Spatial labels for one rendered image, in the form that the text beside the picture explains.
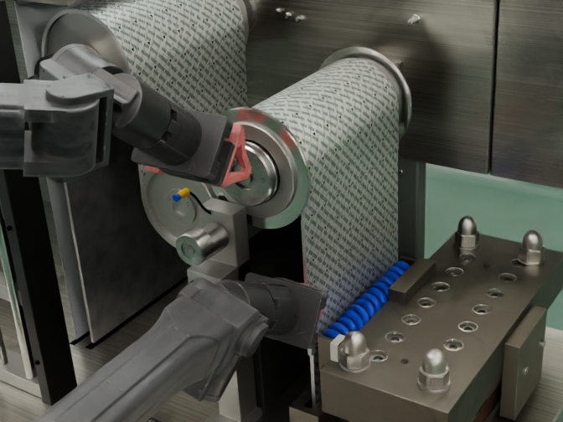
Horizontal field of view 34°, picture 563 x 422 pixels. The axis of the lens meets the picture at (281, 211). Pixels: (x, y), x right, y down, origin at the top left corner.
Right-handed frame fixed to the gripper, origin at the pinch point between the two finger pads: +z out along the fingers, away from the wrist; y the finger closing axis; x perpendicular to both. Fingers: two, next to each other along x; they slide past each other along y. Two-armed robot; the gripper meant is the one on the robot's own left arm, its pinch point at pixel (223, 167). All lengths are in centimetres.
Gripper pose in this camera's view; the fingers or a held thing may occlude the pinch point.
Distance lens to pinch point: 101.3
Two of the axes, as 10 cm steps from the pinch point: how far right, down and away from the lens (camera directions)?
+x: 3.0, -9.4, 1.4
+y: 8.4, 1.9, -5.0
